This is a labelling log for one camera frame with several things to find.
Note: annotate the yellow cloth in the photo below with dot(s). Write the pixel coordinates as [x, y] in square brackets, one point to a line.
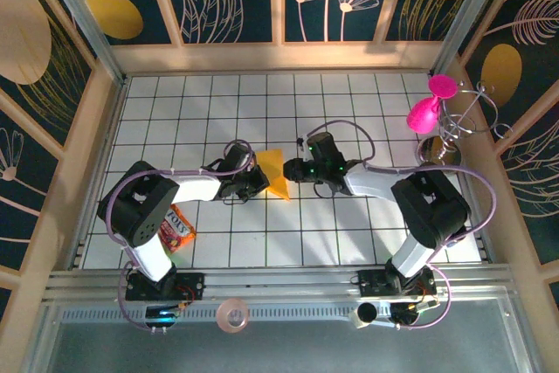
[275, 172]

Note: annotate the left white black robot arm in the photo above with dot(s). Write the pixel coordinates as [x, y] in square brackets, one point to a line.
[140, 211]

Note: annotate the orange snack bag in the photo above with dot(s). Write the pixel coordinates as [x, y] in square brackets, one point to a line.
[181, 229]

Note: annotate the pink plastic goblet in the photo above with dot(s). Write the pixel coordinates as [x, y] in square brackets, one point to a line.
[423, 117]

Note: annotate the pink tape roll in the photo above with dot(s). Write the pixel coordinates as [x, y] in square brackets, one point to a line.
[225, 316]

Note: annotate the white tape roll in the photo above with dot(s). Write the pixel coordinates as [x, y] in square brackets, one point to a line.
[356, 320]

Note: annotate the left black controller box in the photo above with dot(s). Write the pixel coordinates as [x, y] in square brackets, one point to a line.
[161, 316]

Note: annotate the black controller box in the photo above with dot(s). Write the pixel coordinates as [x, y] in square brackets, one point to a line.
[406, 314]
[161, 316]

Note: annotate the right black controller box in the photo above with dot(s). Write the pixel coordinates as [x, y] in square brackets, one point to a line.
[406, 314]

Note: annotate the grey metal panel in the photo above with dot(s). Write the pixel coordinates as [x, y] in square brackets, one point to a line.
[279, 351]

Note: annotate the aluminium mounting rail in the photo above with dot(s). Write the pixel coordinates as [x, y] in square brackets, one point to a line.
[279, 279]

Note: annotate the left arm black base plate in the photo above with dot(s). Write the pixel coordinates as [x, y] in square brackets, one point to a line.
[192, 285]

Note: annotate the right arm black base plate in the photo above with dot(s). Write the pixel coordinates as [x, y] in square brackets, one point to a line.
[371, 283]

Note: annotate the aluminium frame post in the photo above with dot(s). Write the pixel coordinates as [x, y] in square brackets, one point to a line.
[469, 19]
[81, 19]

